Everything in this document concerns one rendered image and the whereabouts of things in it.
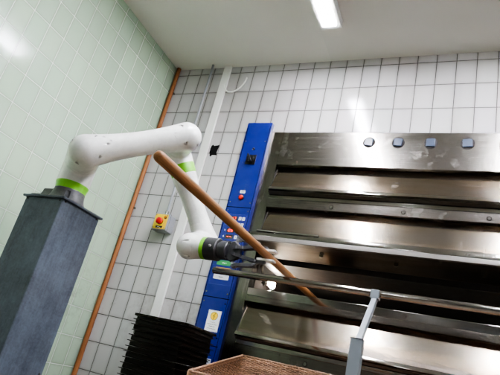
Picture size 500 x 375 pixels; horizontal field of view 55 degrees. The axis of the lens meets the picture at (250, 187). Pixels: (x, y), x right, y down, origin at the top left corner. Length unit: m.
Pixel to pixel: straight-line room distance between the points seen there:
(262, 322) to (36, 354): 1.05
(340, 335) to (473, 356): 0.55
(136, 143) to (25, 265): 0.59
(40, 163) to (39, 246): 0.78
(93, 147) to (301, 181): 1.21
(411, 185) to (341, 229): 0.41
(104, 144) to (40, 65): 0.83
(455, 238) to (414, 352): 0.55
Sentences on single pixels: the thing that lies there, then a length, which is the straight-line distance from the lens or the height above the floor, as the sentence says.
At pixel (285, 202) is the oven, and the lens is 2.60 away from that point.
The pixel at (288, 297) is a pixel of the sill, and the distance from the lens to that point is 2.42.
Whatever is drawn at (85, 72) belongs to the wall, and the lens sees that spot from 2.79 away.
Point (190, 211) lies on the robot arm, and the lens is 2.08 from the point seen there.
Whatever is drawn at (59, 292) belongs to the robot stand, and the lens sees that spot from 1.91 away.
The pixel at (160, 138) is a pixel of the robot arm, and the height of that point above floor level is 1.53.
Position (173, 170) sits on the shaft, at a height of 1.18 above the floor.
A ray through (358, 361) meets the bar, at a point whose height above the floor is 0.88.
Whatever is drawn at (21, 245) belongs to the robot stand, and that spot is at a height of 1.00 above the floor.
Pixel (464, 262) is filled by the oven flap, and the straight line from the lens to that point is 2.19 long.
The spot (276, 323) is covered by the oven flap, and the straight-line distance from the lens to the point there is 2.42.
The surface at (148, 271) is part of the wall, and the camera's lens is 2.82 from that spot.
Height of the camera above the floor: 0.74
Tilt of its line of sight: 22 degrees up
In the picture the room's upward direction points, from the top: 14 degrees clockwise
